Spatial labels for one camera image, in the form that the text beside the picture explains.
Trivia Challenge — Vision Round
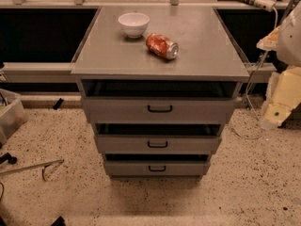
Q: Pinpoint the metal rod on floor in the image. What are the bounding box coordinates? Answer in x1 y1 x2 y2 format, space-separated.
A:
0 159 64 182

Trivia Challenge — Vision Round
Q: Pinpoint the white cable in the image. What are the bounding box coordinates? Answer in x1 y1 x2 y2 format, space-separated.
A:
230 7 279 141

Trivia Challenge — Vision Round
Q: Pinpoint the red soda can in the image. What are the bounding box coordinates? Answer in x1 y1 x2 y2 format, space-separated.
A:
146 33 179 60

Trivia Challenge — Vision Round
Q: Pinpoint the grey top drawer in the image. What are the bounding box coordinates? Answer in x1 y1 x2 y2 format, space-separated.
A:
82 97 234 124

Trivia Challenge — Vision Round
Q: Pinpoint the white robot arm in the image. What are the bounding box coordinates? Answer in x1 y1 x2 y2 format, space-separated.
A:
257 2 301 130

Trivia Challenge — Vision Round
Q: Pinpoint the grey drawer cabinet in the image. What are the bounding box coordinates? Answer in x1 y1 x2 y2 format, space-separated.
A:
71 5 248 163

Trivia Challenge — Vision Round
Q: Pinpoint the small black floor block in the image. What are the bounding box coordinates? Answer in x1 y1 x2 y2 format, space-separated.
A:
53 98 64 110

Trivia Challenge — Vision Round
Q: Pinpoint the grey drawer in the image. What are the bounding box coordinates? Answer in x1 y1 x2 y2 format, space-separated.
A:
82 97 234 124
104 161 211 176
95 135 221 154

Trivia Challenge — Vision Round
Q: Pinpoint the clear plastic bin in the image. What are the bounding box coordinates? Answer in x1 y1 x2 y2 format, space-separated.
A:
0 89 28 144

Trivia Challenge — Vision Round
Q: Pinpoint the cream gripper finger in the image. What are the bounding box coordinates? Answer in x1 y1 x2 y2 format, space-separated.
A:
257 26 280 51
260 66 301 130

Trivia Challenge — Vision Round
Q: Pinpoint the grey bottom drawer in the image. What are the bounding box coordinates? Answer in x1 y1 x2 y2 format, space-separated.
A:
104 161 211 176

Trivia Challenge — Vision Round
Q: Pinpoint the white ceramic bowl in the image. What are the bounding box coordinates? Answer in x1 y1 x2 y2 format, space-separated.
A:
118 12 150 38

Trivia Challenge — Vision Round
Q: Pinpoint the black clamp on floor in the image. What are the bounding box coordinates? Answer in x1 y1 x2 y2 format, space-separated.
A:
0 153 17 165

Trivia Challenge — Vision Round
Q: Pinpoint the grey middle drawer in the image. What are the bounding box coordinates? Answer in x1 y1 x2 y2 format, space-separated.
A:
95 135 221 154

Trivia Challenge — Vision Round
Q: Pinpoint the black object bottom edge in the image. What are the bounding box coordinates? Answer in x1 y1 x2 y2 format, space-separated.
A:
51 217 66 226

